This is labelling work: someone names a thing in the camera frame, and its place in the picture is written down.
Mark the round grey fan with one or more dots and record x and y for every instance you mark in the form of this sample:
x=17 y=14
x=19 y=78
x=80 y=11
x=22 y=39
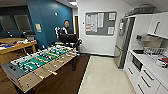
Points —
x=141 y=10

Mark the black built-in microwave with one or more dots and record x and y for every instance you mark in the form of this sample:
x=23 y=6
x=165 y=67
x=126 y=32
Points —
x=137 y=63

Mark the grey bulletin board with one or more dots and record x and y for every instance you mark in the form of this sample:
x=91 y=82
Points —
x=105 y=31

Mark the white paper sheet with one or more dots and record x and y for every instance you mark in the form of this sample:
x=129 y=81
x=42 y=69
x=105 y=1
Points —
x=110 y=30
x=100 y=20
x=91 y=23
x=112 y=16

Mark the white upper wall cabinet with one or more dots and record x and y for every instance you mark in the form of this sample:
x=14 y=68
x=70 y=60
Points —
x=160 y=25

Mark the yellow wall sign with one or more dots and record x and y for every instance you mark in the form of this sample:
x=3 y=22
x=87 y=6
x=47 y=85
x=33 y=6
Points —
x=38 y=27

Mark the white drawer stack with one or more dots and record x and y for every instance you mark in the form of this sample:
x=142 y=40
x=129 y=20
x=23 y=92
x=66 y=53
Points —
x=146 y=78

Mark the ceiling light panel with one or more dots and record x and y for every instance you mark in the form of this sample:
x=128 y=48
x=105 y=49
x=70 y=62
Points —
x=73 y=3

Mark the brown wooden door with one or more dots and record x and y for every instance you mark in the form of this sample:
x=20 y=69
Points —
x=76 y=26

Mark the person in dark clothes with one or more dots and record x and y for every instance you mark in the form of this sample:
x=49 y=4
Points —
x=67 y=28

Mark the stainless steel refrigerator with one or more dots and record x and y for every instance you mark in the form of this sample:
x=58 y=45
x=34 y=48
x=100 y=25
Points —
x=123 y=43

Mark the green foosball table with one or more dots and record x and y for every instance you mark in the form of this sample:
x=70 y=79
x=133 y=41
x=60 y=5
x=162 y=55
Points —
x=36 y=63

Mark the interior glass window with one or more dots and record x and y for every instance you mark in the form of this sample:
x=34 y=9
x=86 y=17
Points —
x=23 y=23
x=6 y=23

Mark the yellow air hockey table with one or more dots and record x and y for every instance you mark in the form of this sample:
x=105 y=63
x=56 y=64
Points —
x=16 y=48

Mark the round wall thermostat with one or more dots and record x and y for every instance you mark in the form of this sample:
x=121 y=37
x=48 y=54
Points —
x=56 y=14

